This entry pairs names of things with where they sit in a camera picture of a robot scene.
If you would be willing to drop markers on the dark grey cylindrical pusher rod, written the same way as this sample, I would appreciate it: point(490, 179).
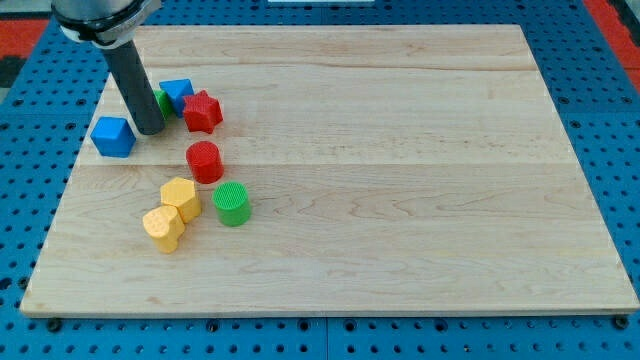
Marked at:
point(129, 74)

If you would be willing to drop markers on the blue triangle block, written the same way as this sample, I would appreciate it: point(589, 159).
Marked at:
point(177, 90)

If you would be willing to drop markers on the red star block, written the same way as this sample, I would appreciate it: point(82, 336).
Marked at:
point(202, 112)

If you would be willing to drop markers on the light wooden board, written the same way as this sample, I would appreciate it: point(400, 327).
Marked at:
point(393, 171)

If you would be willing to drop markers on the green block behind rod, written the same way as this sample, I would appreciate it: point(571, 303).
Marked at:
point(164, 103)

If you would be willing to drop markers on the blue cube block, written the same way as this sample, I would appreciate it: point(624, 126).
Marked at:
point(113, 137)

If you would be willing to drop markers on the red cylinder block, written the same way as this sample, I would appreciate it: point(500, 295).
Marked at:
point(205, 162)

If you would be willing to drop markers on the yellow hexagon block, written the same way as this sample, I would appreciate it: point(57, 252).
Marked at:
point(182, 194)

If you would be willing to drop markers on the yellow heart block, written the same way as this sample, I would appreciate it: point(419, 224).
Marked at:
point(164, 226)

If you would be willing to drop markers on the green cylinder block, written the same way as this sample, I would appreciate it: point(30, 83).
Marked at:
point(232, 204)

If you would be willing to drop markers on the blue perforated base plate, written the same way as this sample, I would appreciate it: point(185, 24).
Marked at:
point(47, 111)

